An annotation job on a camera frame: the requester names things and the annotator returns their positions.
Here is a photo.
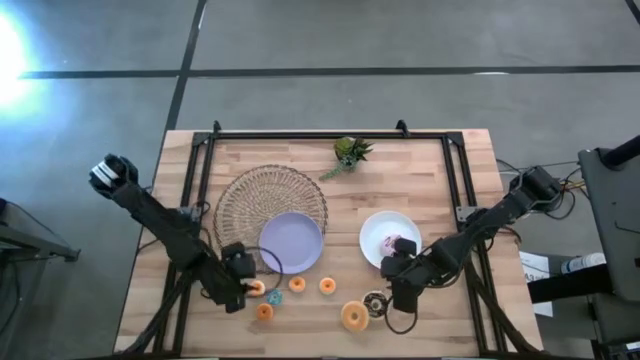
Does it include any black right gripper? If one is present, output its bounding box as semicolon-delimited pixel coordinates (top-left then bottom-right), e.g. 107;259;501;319
380;238;451;314

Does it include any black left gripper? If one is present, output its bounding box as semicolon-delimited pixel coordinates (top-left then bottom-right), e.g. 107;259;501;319
208;242;257;315

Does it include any large chocolate iced donut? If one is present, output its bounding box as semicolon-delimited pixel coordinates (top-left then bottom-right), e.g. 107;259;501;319
361;290;390;320

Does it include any large pink iced donut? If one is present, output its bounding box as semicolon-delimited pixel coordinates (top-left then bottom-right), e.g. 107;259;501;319
380;233;404;259

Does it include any round white plate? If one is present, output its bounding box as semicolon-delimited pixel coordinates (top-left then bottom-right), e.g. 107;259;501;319
358;210;424;270

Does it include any large orange glazed donut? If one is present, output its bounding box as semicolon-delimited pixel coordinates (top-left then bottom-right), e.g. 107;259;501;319
340;300;371;333

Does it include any round purple plate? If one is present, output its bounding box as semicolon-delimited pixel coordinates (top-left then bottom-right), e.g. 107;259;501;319
258;211;325;275

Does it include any round woven wicker mat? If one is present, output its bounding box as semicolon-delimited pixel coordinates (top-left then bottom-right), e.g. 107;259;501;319
213;164;330;251

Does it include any white paper sheet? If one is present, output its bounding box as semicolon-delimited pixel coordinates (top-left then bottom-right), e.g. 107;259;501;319
518;249;555;319

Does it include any potted succulent plant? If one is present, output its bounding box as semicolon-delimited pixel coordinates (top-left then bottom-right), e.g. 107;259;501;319
318;135;375;182

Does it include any white bottle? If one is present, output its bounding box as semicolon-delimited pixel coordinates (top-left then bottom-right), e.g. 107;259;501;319
560;252;607;275

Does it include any grey side table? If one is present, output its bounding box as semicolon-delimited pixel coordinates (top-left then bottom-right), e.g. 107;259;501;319
0;197;81;360

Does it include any grey equipment cart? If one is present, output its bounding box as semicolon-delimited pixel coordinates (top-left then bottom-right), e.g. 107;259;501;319
577;133;640;360

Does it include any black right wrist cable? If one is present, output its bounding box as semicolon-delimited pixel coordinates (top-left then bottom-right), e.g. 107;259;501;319
383;299;420;335

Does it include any loose cable bundle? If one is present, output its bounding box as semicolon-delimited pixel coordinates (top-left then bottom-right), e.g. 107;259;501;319
497;158;591;221

